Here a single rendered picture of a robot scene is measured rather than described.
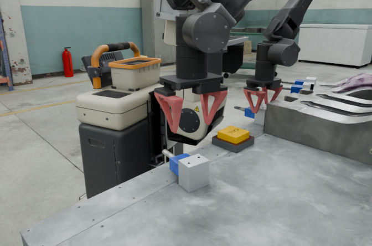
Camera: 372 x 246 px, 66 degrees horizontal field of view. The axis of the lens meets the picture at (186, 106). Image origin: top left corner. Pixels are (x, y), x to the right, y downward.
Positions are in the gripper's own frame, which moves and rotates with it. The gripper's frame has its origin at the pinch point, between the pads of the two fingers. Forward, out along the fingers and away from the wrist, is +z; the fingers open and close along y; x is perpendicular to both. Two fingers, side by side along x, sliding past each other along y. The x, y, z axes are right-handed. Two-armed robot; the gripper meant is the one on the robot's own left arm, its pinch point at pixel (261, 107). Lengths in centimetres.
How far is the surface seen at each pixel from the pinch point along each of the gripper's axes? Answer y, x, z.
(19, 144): -18, 235, 84
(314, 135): -6.7, -19.6, 1.5
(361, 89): 28.3, -19.2, -4.8
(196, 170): -41.7, -12.0, 1.0
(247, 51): 686, 472, 65
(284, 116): -7.0, -11.3, -1.5
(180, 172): -43.0, -9.0, 2.3
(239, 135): -20.9, -6.9, 1.3
